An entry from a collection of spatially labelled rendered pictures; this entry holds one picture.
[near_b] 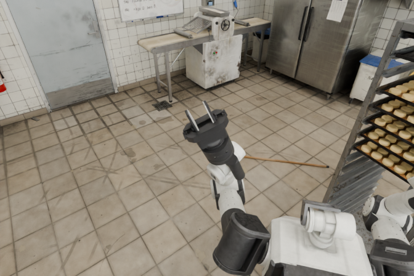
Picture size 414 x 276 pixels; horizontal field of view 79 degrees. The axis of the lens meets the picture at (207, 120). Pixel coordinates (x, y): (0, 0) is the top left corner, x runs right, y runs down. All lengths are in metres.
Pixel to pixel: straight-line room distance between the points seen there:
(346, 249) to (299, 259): 0.14
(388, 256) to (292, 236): 0.24
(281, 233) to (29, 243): 2.35
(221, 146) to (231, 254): 0.31
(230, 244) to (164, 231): 1.70
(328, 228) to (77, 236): 2.24
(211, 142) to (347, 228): 0.40
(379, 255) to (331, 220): 0.18
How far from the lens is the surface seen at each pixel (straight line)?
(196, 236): 2.41
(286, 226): 0.82
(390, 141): 1.65
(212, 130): 0.64
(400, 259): 0.88
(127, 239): 2.49
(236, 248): 0.79
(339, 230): 0.75
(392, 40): 1.41
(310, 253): 0.80
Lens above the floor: 2.08
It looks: 35 degrees down
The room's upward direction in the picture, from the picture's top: straight up
